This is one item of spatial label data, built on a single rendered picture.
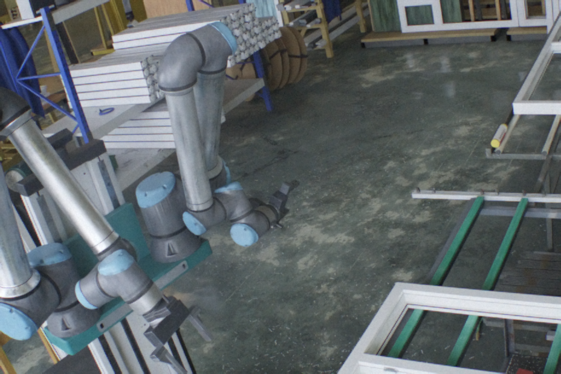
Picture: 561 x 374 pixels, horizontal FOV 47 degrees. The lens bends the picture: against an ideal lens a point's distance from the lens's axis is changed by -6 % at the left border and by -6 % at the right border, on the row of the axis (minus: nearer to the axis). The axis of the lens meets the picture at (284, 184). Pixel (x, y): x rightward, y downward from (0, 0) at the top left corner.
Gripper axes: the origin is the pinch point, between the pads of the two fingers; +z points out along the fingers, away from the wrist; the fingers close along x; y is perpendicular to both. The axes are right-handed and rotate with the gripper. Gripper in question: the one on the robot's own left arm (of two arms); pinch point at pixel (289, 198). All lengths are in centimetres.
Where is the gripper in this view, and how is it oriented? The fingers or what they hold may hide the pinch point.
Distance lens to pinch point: 258.2
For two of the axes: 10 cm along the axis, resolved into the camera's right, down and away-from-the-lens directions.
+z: 4.8, -3.7, 7.9
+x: 2.8, -7.9, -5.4
